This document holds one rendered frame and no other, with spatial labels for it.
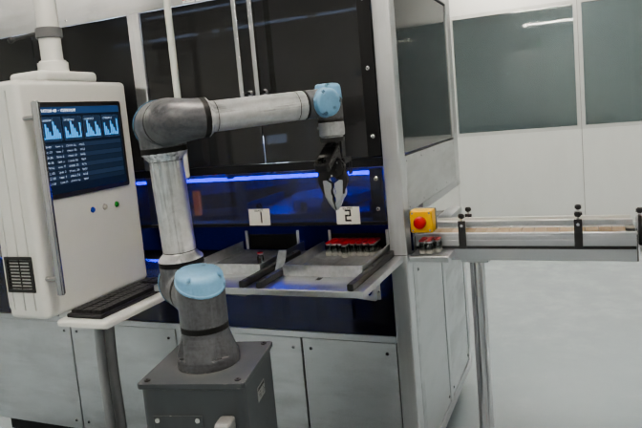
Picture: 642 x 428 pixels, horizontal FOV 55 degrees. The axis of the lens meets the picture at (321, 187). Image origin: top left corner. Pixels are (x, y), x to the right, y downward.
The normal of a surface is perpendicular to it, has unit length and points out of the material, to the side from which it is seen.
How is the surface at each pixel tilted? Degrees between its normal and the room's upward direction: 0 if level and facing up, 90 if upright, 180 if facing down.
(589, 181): 90
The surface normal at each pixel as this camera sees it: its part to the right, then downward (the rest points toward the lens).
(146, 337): -0.39, 0.14
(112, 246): 0.92, -0.04
